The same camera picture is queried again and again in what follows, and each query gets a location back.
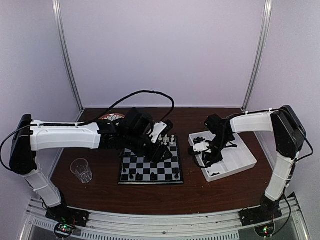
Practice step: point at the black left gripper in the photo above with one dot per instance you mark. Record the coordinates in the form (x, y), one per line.
(155, 155)

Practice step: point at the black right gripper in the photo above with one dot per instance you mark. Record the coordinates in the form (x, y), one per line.
(209, 157)

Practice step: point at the white plastic tray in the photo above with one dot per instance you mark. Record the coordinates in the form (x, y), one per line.
(235, 160)

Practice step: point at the black white chessboard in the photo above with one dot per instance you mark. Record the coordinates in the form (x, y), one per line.
(164, 171)

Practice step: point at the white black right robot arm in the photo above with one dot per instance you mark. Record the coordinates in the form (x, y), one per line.
(291, 145)

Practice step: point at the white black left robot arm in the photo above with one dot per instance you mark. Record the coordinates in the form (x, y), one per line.
(136, 131)

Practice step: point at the black chess pieces pile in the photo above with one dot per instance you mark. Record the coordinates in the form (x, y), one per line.
(198, 140)

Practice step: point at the white chess king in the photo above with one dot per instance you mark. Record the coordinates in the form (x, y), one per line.
(165, 139)

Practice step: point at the floral ceramic plate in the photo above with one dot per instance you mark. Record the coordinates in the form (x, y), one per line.
(112, 116)

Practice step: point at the clear drinking glass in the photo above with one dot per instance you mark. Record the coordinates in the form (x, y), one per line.
(81, 169)

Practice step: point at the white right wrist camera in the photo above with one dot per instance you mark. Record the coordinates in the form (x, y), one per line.
(199, 148)

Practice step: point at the front aluminium rail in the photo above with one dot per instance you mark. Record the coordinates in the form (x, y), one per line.
(224, 225)

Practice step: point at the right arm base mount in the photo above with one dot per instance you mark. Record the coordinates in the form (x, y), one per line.
(260, 218)

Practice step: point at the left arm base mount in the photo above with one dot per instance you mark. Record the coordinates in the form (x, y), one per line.
(68, 223)

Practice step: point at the left aluminium frame post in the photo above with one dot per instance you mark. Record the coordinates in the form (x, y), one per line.
(65, 53)

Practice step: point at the aluminium frame post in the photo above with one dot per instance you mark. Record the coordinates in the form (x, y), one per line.
(263, 36)
(65, 53)

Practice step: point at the right aluminium frame post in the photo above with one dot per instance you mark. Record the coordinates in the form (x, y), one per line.
(263, 36)

